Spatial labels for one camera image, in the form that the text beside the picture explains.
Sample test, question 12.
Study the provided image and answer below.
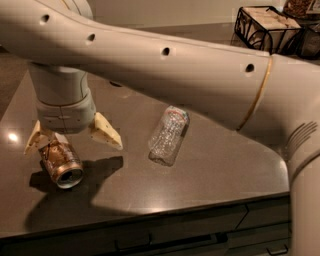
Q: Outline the clear plastic water bottle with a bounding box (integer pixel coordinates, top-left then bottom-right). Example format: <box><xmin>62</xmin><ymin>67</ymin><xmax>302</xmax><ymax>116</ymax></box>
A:
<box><xmin>148</xmin><ymin>106</ymin><xmax>190</xmax><ymax>167</ymax></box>

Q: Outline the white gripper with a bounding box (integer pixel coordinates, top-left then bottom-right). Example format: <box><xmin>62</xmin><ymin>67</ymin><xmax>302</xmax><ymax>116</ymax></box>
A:
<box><xmin>24</xmin><ymin>91</ymin><xmax>123</xmax><ymax>155</ymax></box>

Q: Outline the dark cabinet drawer left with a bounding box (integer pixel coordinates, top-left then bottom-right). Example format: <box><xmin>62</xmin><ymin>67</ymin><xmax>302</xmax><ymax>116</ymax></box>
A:
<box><xmin>1</xmin><ymin>205</ymin><xmax>248</xmax><ymax>256</ymax></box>

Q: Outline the orange soda can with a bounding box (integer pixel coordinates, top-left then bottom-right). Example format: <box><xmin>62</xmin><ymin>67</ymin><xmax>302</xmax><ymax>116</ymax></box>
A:
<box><xmin>39</xmin><ymin>133</ymin><xmax>84</xmax><ymax>189</ymax></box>

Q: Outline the dark cabinet drawers right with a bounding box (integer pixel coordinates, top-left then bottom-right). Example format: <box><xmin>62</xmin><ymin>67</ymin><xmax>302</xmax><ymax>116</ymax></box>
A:
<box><xmin>227</xmin><ymin>196</ymin><xmax>291</xmax><ymax>256</ymax></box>

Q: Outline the black wire napkin basket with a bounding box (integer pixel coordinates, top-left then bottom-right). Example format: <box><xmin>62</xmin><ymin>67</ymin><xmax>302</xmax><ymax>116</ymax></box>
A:
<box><xmin>234</xmin><ymin>6</ymin><xmax>302</xmax><ymax>55</ymax></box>

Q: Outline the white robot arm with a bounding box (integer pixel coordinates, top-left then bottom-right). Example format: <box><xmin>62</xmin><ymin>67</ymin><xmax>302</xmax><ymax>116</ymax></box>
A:
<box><xmin>0</xmin><ymin>0</ymin><xmax>320</xmax><ymax>256</ymax></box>

